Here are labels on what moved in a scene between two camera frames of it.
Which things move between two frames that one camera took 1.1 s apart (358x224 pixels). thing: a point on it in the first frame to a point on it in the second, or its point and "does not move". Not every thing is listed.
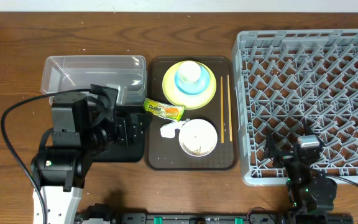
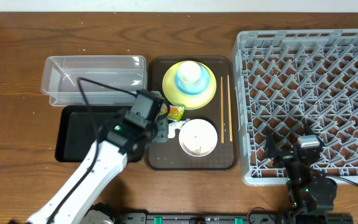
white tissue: (168, 130) does not move
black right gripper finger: (307, 128) does not move
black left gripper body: (118, 134) to (150, 134)
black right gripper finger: (273, 149) does not move
